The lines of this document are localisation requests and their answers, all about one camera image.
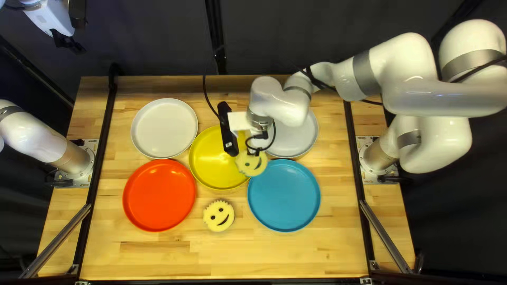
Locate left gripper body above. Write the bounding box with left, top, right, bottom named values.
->
left=24, top=0, right=76, bottom=38

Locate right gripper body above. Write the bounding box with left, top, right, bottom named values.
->
left=228, top=109, right=275, bottom=139

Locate yellow smiling face sponge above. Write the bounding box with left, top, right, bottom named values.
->
left=236, top=152, right=269, bottom=177
left=203, top=199, right=235, bottom=232

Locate grey round plate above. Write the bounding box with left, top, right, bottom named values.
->
left=131, top=98, right=199, bottom=160
left=257, top=107, right=320, bottom=160

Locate yellow round plate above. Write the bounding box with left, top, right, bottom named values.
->
left=189, top=125, right=255, bottom=191

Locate teal round plate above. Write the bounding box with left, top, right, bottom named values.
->
left=247, top=159, right=321, bottom=233

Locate orange round plate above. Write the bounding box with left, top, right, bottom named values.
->
left=122, top=159, right=197, bottom=232

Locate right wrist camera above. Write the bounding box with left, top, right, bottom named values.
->
left=217, top=102, right=241, bottom=158

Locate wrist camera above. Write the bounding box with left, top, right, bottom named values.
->
left=217, top=102, right=241, bottom=158
left=68, top=0, right=87, bottom=29

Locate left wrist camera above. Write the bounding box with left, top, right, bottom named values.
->
left=68, top=0, right=87, bottom=29

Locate black cable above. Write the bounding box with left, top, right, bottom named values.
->
left=202, top=47, right=225, bottom=119

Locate black frame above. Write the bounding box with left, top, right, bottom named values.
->
left=0, top=0, right=507, bottom=285

